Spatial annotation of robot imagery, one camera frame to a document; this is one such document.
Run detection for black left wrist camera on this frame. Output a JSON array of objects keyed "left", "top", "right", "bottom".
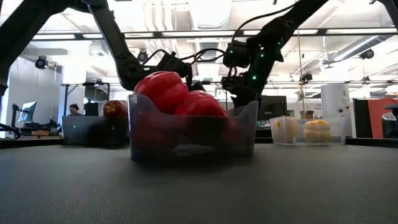
[{"left": 157, "top": 51, "right": 193, "bottom": 72}]

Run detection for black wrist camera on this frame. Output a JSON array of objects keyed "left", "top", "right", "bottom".
[
  {"left": 222, "top": 40, "right": 249, "bottom": 68},
  {"left": 157, "top": 51, "right": 193, "bottom": 72}
]

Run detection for clear plastic basket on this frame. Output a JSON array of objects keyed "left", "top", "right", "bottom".
[{"left": 269, "top": 116, "right": 346, "bottom": 146}]

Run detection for white pillar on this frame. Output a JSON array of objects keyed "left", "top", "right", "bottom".
[{"left": 321, "top": 83, "right": 352, "bottom": 138}]

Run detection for red pepper with green stem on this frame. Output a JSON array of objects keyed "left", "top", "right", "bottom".
[{"left": 102, "top": 100, "right": 129, "bottom": 138}]

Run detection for red partition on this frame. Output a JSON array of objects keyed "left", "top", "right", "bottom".
[{"left": 368, "top": 98, "right": 398, "bottom": 139}]

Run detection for white ceiling pipes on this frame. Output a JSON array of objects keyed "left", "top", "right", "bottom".
[{"left": 132, "top": 0, "right": 189, "bottom": 74}]

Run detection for slanted grey ceiling duct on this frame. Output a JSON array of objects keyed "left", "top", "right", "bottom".
[{"left": 332, "top": 34, "right": 394, "bottom": 62}]

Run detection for black partition panel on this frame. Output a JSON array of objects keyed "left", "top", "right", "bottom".
[{"left": 353, "top": 98, "right": 371, "bottom": 139}]

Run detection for dark office chair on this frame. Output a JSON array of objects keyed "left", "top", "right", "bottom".
[{"left": 381, "top": 104, "right": 398, "bottom": 140}]

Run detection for bright yellow bell pepper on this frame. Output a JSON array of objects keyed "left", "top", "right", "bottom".
[{"left": 303, "top": 119, "right": 332, "bottom": 144}]

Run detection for silver ribbed ceiling duct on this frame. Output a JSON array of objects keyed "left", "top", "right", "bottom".
[{"left": 188, "top": 0, "right": 233, "bottom": 98}]

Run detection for person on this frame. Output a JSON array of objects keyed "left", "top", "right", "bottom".
[{"left": 68, "top": 103, "right": 83, "bottom": 117}]

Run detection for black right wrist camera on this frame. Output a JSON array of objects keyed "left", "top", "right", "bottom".
[{"left": 222, "top": 40, "right": 249, "bottom": 68}]

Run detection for low grey translucent basket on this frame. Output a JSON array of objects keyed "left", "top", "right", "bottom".
[{"left": 61, "top": 115, "right": 130, "bottom": 147}]

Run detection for black overhead light rail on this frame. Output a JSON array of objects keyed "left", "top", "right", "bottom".
[{"left": 30, "top": 28, "right": 398, "bottom": 40}]

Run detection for pale yellow bell pepper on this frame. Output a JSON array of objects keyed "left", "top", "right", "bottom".
[{"left": 272, "top": 116, "right": 301, "bottom": 144}]

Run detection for large grey translucent basket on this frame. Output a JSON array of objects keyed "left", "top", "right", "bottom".
[{"left": 126, "top": 93, "right": 259, "bottom": 162}]

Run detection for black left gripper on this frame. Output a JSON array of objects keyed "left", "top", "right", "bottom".
[{"left": 146, "top": 60, "right": 206, "bottom": 92}]

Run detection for large black monitor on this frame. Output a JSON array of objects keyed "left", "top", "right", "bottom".
[{"left": 257, "top": 95, "right": 289, "bottom": 121}]

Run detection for small tilted computer monitor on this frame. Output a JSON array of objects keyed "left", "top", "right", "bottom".
[{"left": 17, "top": 101, "right": 37, "bottom": 123}]

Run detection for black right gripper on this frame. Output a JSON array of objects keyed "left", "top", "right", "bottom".
[{"left": 222, "top": 29, "right": 284, "bottom": 108}]

